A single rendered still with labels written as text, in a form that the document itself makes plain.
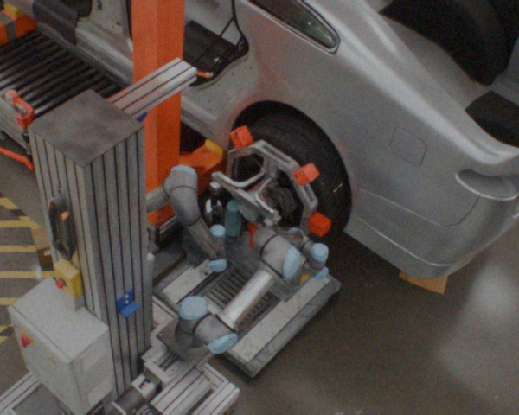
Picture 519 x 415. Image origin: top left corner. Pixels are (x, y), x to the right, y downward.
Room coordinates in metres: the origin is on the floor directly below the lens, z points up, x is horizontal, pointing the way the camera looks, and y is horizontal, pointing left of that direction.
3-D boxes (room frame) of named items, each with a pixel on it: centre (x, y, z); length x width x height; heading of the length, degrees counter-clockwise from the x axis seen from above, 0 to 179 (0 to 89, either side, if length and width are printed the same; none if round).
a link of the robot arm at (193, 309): (1.54, 0.20, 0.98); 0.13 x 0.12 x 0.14; 53
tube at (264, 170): (2.38, 0.13, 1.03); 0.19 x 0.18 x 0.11; 147
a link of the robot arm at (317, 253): (1.99, -0.28, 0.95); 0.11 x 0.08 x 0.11; 53
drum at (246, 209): (2.37, 0.01, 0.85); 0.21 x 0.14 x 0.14; 147
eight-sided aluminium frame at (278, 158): (2.43, -0.02, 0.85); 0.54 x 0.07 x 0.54; 57
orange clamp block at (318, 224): (2.26, -0.29, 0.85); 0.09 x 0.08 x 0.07; 57
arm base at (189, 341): (1.54, 0.21, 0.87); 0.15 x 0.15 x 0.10
